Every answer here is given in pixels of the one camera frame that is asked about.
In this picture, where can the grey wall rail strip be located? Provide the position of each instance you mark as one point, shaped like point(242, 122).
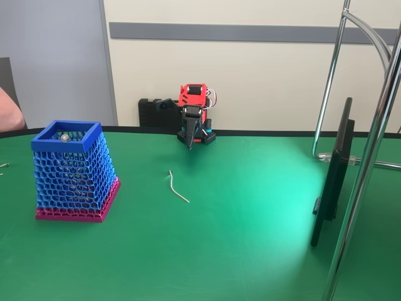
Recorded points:
point(219, 32)

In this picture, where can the round silver metal cap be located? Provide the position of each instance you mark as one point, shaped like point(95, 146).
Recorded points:
point(65, 138)

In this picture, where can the black flat monitor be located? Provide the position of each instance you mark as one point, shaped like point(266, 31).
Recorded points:
point(333, 175)

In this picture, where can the black plastic tool case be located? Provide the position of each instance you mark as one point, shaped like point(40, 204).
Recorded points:
point(148, 115)

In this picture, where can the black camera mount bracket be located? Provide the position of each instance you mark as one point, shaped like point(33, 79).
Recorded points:
point(167, 103)

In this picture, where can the blue and magenta lattice basket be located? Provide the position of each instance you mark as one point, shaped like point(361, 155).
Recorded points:
point(56, 146)

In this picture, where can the clear plastic clip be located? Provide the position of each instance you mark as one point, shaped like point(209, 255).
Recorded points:
point(326, 156)

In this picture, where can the green table cloth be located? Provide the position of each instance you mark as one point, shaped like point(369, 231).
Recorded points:
point(219, 244)

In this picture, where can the thin chrome stand with curve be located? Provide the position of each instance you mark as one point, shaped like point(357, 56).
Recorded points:
point(329, 81)

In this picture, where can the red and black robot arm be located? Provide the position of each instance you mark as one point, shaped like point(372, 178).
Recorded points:
point(194, 94)

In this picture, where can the chrome metal frame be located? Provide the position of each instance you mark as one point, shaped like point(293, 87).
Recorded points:
point(363, 175)

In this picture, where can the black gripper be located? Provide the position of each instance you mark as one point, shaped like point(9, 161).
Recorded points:
point(190, 120)

